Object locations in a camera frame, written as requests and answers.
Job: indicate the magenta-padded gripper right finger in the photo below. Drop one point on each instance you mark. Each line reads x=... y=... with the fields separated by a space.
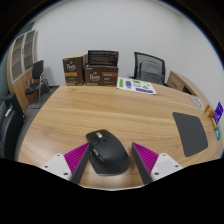
x=146 y=158

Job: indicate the wooden side desk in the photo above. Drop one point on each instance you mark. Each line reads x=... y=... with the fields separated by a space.
x=180 y=82

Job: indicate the green packet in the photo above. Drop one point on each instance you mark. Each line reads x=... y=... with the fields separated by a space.
x=217 y=133

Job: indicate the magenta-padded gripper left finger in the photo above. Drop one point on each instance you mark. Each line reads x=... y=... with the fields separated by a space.
x=78 y=158

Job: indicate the dark flat box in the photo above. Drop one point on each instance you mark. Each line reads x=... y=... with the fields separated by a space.
x=102 y=57

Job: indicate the black mesh office chair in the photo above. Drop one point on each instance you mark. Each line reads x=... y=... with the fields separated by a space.
x=148 y=56

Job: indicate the white sticker sheet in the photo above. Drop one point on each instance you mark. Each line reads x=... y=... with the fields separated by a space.
x=136 y=86

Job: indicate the dark grey mouse pad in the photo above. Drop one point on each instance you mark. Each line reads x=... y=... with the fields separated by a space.
x=191 y=133

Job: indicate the small orange box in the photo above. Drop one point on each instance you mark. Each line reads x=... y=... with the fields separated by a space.
x=209 y=111

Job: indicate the wide brown cardboard box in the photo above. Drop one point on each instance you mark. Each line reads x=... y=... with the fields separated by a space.
x=101 y=76

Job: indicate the grey backpack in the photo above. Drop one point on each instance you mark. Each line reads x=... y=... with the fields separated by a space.
x=151 y=71

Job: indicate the purple sign card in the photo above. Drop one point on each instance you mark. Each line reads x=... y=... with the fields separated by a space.
x=218 y=113

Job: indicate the wooden glass-door cabinet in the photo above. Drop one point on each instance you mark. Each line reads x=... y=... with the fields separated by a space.
x=18 y=83

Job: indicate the round grey disc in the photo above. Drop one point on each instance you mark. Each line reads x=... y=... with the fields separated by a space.
x=195 y=101

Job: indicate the black visitor chair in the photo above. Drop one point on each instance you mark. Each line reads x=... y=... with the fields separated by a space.
x=37 y=69

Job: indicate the dark grey computer mouse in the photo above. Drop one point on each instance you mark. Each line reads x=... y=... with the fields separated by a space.
x=110 y=155

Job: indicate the black leather armchair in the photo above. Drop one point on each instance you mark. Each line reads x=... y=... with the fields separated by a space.
x=10 y=128

